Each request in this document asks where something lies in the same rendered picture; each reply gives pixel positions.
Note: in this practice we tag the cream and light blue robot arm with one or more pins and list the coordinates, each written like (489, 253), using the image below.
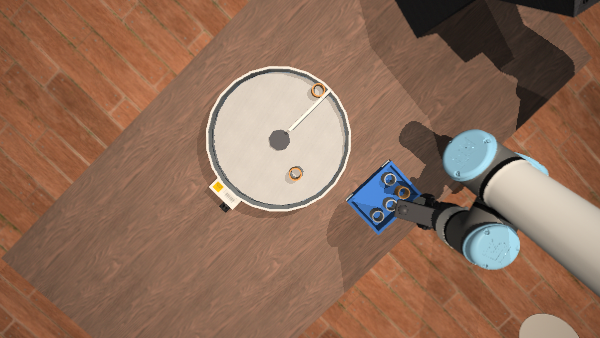
(559, 221)

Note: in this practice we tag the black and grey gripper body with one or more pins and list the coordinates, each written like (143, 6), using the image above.
(436, 204)

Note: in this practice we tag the grey metal sleeve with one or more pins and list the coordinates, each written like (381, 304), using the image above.
(380, 218)
(393, 180)
(386, 200)

